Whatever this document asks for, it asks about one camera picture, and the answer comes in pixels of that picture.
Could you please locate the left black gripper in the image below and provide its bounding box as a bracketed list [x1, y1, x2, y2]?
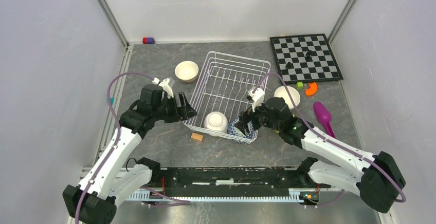
[152, 91, 197, 123]

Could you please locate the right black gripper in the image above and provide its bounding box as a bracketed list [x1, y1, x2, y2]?
[234, 98, 281, 136]

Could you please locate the blue patterned bowl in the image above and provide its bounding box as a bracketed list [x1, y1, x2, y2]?
[227, 118, 255, 144]

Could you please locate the plain white bowl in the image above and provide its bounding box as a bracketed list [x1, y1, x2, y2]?
[203, 111, 229, 137]

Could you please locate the beige bowl with leaf motif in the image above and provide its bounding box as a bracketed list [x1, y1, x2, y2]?
[174, 61, 199, 83]

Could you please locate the white bowl outside rack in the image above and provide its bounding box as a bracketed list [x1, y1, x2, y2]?
[274, 86, 301, 109]

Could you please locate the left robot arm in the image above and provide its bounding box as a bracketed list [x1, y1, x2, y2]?
[62, 84, 197, 223]

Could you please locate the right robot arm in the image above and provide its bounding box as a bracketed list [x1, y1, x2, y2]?
[234, 98, 406, 213]

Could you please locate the small wooden block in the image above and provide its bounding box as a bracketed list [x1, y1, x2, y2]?
[191, 133, 204, 141]

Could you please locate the black chess piece lower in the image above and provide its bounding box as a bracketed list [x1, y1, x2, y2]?
[285, 62, 293, 69]

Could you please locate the black chess piece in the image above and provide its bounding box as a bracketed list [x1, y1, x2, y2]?
[285, 62, 293, 69]
[305, 50, 313, 58]

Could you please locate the orange curved toy piece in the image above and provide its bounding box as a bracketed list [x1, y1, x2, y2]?
[305, 82, 318, 97]

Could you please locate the purple plastic scoop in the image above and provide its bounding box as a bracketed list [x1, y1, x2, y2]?
[313, 101, 336, 138]

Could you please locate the red and purple block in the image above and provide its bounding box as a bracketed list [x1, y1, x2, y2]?
[142, 37, 155, 44]

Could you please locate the black and white chessboard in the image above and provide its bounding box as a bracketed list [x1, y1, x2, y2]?
[269, 33, 343, 84]

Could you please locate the black chess piece upper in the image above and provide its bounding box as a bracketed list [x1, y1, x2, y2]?
[305, 50, 313, 58]

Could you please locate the white wire dish rack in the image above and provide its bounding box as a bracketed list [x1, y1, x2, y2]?
[184, 51, 271, 140]

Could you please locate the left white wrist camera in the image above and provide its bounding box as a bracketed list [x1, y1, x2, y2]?
[152, 78, 175, 99]

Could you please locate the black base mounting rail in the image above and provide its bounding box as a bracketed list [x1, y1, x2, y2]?
[145, 166, 331, 197]

